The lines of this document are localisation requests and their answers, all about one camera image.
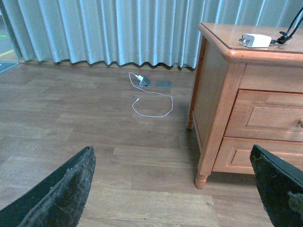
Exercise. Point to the white plug in socket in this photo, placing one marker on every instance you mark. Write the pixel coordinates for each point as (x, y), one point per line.
(139, 77)

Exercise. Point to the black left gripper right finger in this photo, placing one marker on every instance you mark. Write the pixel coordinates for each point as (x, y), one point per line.
(280, 186)

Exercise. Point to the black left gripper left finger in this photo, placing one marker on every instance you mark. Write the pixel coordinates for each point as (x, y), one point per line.
(58, 200)

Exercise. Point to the grey-green pleated curtain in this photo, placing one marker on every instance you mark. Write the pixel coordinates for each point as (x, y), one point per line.
(129, 31)

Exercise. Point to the open metal floor socket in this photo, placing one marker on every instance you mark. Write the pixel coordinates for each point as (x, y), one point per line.
(144, 83)

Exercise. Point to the closed metal floor plate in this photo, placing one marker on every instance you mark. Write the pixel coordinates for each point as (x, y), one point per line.
(163, 84)

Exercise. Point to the wooden nightstand cabinet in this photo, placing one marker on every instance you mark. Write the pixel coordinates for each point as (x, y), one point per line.
(224, 68)

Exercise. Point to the white charger plug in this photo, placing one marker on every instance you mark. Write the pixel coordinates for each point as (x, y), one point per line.
(255, 40)

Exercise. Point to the wooden drawer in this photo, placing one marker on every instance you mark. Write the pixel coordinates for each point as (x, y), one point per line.
(234, 154)
(267, 116)

